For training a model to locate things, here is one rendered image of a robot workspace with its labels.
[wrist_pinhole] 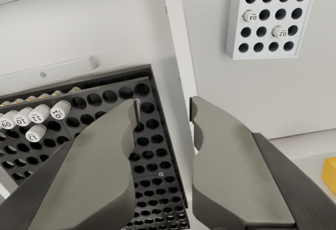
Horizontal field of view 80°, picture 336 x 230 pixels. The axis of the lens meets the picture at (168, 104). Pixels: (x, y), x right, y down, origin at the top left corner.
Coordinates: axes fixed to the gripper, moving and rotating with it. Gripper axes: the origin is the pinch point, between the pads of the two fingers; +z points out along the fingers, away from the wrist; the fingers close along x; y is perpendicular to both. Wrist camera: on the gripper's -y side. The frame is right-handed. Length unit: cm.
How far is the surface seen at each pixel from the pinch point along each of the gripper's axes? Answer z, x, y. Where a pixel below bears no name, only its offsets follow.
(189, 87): 5.1, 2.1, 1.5
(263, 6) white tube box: 15.0, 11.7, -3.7
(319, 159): 13.9, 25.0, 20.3
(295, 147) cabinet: 17.5, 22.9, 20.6
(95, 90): 4.6, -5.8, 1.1
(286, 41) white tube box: 15.0, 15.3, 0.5
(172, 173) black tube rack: 4.5, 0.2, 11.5
